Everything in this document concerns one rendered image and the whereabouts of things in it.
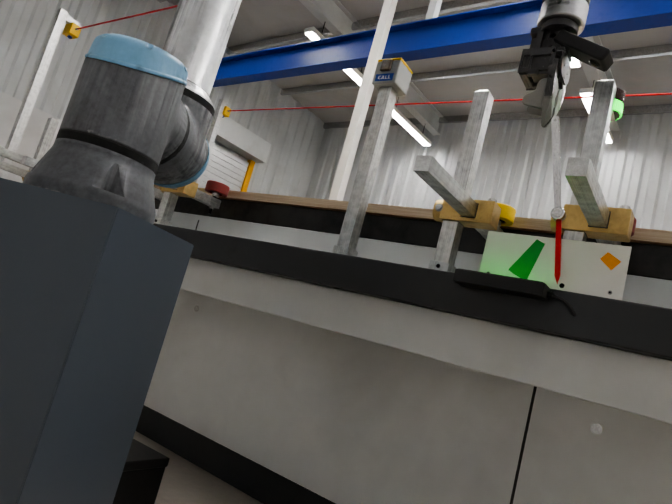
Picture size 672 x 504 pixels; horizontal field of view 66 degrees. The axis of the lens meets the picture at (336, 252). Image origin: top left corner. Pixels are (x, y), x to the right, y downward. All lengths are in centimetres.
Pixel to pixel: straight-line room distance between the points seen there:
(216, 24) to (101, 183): 44
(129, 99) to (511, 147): 908
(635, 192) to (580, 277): 786
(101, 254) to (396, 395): 88
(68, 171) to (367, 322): 70
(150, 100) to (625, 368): 89
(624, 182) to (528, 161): 154
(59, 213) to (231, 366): 106
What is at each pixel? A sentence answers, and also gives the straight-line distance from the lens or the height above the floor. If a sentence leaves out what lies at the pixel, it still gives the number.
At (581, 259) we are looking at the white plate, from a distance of 106.
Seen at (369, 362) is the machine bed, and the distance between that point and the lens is 142.
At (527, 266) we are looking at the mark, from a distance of 107.
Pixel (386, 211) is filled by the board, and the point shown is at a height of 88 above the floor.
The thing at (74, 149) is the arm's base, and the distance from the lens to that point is 84.
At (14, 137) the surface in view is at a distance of 299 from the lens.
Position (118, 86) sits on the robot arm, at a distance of 85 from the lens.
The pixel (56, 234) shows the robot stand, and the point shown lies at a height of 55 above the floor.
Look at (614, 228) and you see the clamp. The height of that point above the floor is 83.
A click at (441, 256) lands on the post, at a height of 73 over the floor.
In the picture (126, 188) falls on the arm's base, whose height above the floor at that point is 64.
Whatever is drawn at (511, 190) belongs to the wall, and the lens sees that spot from 940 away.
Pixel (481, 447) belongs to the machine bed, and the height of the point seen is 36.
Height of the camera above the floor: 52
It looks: 8 degrees up
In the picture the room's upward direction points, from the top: 15 degrees clockwise
